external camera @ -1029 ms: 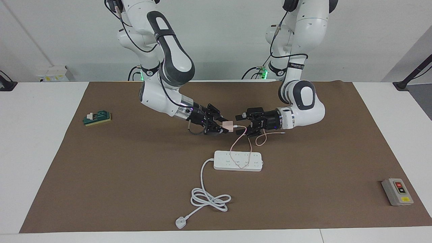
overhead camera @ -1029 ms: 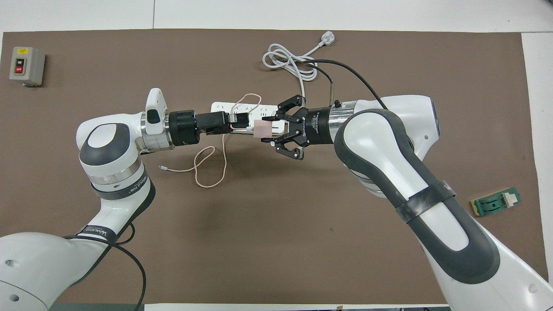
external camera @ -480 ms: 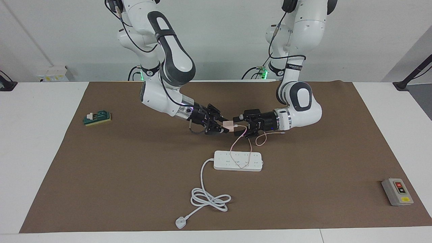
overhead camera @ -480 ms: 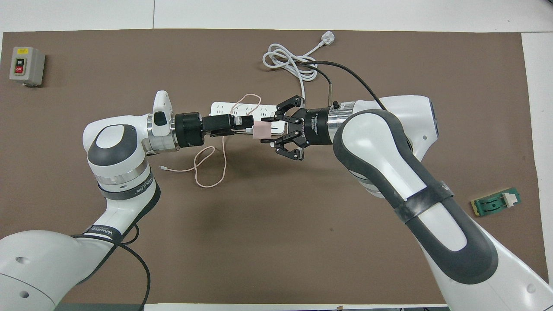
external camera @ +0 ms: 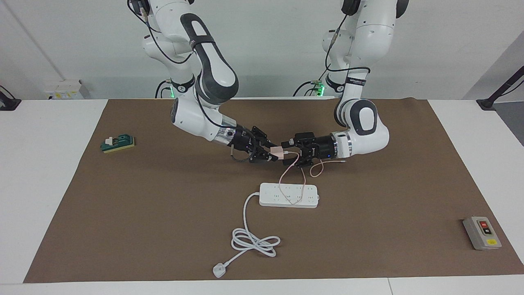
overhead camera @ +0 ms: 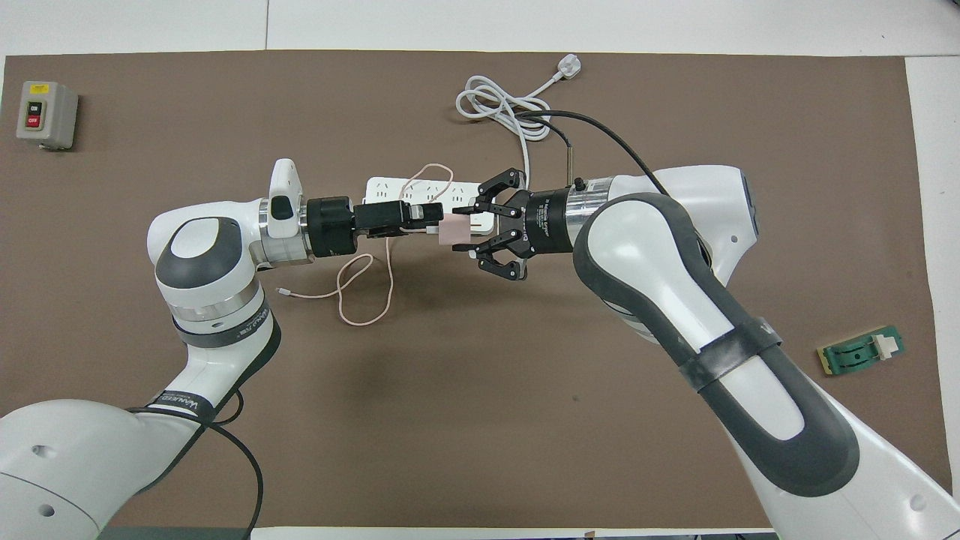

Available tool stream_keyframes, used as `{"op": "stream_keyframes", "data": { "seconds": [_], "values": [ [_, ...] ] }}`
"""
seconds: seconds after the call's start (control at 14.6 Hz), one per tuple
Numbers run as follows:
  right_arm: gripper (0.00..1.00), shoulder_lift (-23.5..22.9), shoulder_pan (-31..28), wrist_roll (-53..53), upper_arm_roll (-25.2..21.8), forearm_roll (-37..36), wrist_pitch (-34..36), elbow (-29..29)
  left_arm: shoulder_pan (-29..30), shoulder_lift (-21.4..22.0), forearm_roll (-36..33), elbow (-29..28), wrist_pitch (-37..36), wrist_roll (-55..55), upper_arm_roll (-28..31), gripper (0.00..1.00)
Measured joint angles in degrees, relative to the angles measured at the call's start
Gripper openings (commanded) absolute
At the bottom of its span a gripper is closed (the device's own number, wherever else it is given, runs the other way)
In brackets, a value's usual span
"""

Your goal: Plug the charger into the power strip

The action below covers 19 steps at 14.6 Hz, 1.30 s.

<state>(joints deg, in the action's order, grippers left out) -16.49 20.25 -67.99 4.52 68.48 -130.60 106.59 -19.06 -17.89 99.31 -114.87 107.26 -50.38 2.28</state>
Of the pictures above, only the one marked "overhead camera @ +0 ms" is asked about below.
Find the green circuit board piece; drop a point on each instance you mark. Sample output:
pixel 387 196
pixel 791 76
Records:
pixel 855 356

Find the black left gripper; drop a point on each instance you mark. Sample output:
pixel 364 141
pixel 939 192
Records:
pixel 330 225

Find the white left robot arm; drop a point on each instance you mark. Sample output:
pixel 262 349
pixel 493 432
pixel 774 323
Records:
pixel 202 277

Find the white power strip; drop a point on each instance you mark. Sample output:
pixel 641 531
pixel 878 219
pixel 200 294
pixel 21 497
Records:
pixel 382 189

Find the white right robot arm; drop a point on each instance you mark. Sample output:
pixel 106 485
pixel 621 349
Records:
pixel 675 300

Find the brown table mat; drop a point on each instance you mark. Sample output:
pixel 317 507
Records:
pixel 480 420

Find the grey on-off switch box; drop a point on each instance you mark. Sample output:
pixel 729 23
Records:
pixel 52 116

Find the pink charger adapter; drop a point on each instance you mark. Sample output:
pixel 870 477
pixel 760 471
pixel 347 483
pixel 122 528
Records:
pixel 454 231

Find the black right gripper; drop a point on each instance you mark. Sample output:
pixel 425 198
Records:
pixel 544 221

